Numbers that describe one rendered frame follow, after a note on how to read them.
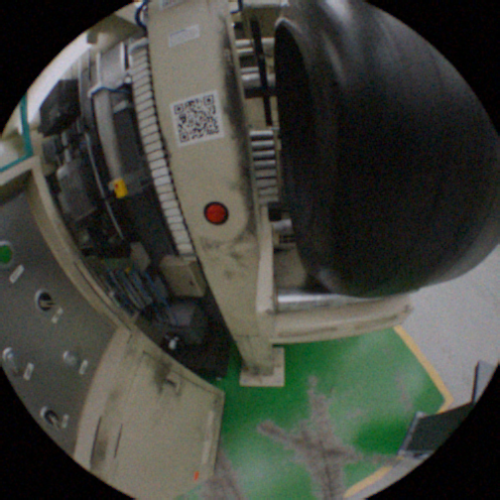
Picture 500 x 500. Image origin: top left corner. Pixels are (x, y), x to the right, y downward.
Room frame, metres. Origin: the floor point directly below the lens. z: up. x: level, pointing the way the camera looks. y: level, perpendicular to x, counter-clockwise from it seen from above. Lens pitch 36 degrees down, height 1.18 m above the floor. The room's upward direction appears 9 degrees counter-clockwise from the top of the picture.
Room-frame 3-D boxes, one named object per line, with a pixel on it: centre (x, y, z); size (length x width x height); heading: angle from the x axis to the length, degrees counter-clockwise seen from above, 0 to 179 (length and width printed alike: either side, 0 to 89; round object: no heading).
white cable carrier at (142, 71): (0.33, 0.13, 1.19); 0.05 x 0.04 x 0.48; 170
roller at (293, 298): (0.18, -0.20, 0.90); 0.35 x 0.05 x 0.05; 80
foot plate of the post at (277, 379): (0.34, 0.04, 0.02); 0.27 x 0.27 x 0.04; 80
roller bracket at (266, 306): (0.35, -0.04, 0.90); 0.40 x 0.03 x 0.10; 170
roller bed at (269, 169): (0.73, -0.07, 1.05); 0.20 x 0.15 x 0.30; 80
